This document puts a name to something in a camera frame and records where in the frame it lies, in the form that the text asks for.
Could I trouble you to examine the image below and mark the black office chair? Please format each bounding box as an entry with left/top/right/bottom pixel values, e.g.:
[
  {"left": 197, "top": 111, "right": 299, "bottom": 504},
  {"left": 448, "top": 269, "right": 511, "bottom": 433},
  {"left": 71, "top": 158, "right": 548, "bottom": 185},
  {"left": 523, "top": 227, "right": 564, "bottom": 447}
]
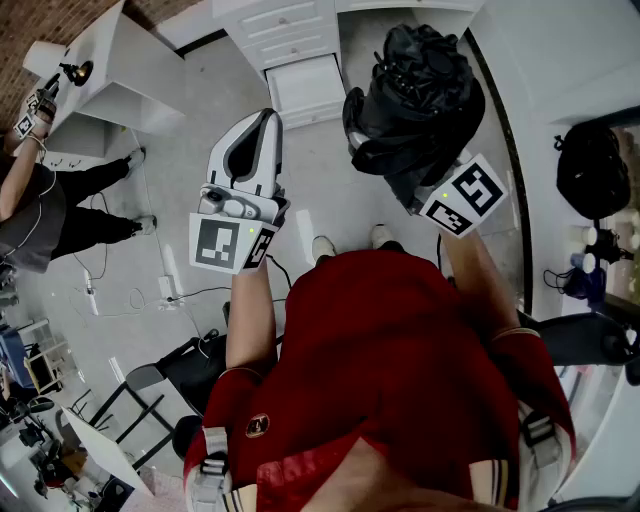
[{"left": 516, "top": 308, "right": 640, "bottom": 387}]

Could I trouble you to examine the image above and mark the white shelf unit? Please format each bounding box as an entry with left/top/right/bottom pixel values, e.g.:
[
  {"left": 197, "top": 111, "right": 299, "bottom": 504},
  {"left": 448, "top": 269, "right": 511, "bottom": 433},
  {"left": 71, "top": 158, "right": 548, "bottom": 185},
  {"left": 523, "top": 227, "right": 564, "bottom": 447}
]
[{"left": 209, "top": 0, "right": 489, "bottom": 132}]

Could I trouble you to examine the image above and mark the person's left shoe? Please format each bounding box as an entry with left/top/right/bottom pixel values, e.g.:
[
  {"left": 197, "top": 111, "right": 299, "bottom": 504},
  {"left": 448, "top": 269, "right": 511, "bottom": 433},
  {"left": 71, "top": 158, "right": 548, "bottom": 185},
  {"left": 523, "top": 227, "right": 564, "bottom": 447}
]
[{"left": 311, "top": 235, "right": 337, "bottom": 269}]

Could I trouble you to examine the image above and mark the black plastic garbage bag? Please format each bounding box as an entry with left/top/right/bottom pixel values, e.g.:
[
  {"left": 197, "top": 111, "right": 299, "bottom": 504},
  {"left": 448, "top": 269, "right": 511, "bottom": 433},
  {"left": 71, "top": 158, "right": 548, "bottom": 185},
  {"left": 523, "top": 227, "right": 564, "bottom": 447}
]
[{"left": 342, "top": 22, "right": 487, "bottom": 202}]

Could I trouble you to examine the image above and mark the white drawer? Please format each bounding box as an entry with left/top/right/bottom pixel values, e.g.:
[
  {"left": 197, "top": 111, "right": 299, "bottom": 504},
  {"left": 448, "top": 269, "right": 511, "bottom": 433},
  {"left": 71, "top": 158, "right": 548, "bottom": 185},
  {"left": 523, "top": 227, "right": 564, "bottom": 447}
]
[{"left": 264, "top": 53, "right": 348, "bottom": 132}]

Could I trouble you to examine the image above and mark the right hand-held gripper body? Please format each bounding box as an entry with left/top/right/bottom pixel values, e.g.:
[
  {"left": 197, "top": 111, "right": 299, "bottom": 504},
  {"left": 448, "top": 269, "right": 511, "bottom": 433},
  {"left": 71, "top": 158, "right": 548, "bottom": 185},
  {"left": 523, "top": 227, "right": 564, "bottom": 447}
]
[{"left": 396, "top": 152, "right": 509, "bottom": 239}]

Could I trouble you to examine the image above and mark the white shade table lamp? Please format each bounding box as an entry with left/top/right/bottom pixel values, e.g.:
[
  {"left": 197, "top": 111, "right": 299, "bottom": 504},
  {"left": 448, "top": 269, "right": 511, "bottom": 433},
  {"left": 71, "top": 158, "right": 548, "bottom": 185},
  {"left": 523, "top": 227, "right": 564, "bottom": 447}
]
[{"left": 22, "top": 39, "right": 95, "bottom": 89}]

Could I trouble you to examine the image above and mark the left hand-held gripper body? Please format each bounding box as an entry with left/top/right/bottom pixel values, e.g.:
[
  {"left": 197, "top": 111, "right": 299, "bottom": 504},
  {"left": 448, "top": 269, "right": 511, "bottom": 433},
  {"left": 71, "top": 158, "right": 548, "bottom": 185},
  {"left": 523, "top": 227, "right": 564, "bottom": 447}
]
[{"left": 188, "top": 182, "right": 292, "bottom": 275}]

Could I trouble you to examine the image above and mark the person's shoe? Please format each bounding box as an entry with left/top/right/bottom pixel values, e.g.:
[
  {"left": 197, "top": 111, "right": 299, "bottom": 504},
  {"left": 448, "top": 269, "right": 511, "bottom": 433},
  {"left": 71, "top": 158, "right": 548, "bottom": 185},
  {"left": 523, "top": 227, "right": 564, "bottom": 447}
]
[
  {"left": 311, "top": 235, "right": 337, "bottom": 269},
  {"left": 370, "top": 224, "right": 402, "bottom": 251}
]

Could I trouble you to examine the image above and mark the person's right shoe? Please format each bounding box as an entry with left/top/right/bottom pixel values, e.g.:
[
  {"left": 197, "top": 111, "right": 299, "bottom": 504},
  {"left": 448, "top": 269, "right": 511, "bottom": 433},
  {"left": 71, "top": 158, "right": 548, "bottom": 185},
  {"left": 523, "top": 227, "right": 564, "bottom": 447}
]
[{"left": 370, "top": 224, "right": 402, "bottom": 251}]

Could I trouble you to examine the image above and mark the wooden cart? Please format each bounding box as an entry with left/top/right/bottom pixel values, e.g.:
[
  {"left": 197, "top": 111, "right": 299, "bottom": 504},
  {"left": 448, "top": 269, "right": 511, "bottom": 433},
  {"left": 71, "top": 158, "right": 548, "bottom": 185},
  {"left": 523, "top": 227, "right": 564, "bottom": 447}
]
[{"left": 21, "top": 318, "right": 72, "bottom": 397}]

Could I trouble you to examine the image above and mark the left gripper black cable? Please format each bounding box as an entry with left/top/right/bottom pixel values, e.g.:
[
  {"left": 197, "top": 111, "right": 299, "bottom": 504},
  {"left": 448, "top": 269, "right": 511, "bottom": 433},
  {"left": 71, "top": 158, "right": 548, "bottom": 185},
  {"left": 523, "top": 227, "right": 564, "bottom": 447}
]
[{"left": 263, "top": 253, "right": 294, "bottom": 290}]

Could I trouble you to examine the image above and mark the black floor cable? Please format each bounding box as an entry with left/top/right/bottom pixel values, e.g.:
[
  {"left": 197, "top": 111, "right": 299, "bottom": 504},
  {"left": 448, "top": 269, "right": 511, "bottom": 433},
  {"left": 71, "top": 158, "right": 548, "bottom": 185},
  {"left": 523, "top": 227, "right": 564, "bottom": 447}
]
[{"left": 167, "top": 284, "right": 234, "bottom": 304}]

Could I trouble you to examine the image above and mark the gray shoulder strap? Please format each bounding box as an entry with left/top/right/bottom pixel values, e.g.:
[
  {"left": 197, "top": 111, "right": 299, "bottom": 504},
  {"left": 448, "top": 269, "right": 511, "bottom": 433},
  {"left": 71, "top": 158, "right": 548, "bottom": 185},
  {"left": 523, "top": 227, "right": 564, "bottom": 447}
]
[
  {"left": 516, "top": 399, "right": 564, "bottom": 501},
  {"left": 192, "top": 425, "right": 234, "bottom": 512}
]

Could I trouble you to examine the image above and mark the person's red shirt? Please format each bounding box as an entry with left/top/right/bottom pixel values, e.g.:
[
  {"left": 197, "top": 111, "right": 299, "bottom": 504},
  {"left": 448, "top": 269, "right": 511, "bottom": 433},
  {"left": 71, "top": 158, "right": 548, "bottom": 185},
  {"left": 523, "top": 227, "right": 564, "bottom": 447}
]
[{"left": 182, "top": 249, "right": 577, "bottom": 512}]

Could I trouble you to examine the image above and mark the person's right forearm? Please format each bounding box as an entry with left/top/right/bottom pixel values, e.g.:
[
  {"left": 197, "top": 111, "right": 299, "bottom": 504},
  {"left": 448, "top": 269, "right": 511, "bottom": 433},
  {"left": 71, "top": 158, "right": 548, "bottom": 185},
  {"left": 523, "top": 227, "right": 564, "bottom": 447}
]
[{"left": 439, "top": 229, "right": 524, "bottom": 341}]

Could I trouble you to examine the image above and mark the black round stool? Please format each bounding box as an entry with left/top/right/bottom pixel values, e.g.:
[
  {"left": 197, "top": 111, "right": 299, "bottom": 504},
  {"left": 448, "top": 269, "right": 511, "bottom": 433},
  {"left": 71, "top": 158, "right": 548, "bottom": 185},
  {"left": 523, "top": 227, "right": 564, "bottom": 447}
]
[{"left": 171, "top": 414, "right": 204, "bottom": 462}]

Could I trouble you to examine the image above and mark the black folding chair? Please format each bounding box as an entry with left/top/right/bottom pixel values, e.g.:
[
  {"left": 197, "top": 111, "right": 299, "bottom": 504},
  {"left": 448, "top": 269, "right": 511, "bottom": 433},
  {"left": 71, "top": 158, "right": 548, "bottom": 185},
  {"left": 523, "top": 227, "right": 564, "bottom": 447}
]
[{"left": 88, "top": 328, "right": 232, "bottom": 471}]

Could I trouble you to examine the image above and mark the white board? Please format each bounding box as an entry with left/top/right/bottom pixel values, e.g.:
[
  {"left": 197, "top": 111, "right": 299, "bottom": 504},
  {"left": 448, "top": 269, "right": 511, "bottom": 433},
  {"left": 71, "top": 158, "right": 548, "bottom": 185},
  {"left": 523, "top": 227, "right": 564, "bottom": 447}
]
[{"left": 59, "top": 406, "right": 154, "bottom": 497}]

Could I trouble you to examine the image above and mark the person's left forearm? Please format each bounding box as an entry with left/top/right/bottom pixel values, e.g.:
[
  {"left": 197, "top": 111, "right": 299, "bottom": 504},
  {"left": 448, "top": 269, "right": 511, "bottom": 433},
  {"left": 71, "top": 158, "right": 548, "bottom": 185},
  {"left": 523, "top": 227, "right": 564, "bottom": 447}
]
[{"left": 224, "top": 258, "right": 279, "bottom": 374}]

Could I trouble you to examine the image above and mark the white power strip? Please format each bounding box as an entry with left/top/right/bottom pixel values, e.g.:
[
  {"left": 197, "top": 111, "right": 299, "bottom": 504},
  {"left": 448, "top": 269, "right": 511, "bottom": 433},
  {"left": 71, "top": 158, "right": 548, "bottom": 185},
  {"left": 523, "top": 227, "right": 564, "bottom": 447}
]
[
  {"left": 157, "top": 273, "right": 184, "bottom": 312},
  {"left": 83, "top": 269, "right": 101, "bottom": 317}
]

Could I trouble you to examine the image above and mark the black backpack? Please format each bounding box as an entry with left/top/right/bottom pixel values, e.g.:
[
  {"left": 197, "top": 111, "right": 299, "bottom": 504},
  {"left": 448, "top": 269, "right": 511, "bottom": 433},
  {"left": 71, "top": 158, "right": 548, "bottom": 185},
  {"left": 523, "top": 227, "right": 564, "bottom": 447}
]
[{"left": 553, "top": 121, "right": 633, "bottom": 222}]

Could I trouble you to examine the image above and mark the white side table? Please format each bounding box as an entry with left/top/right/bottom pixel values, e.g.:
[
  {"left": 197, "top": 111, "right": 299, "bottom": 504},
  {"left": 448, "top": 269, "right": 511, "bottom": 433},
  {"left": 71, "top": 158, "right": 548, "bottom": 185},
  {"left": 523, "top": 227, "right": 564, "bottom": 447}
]
[{"left": 43, "top": 0, "right": 187, "bottom": 172}]

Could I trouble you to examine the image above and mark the white jar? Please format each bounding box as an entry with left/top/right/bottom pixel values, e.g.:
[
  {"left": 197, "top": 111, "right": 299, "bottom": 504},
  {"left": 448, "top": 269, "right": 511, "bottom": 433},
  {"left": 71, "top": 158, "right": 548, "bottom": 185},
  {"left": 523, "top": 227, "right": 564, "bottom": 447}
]
[{"left": 569, "top": 224, "right": 599, "bottom": 247}]

